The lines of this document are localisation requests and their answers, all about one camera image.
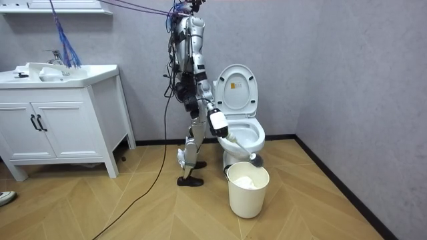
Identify white plastic waste bin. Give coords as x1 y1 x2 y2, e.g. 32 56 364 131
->
226 161 271 220

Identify white crumpled cloth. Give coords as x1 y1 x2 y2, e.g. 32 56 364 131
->
176 148 187 169

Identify white toilet brush black head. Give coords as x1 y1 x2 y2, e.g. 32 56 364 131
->
226 132 264 168

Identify cable bundle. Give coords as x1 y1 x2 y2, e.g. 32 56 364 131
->
48 0 193 69

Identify white bag in bin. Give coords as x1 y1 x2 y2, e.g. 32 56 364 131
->
233 175 260 191

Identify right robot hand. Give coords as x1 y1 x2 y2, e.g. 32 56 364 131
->
206 107 230 139

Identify chrome faucet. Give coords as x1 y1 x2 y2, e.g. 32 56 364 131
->
42 49 71 77

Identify white toilet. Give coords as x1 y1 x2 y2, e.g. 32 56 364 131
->
211 63 266 171

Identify robot legs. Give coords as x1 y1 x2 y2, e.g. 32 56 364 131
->
176 99 208 187

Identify white vanity cabinet with sink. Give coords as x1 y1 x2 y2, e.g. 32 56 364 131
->
0 62 137 183

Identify black floor cable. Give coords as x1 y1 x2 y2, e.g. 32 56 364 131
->
91 92 175 240

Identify robot body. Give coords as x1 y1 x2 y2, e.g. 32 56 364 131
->
163 0 216 117

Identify white wall cabinet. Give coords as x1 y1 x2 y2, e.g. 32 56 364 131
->
0 0 113 16

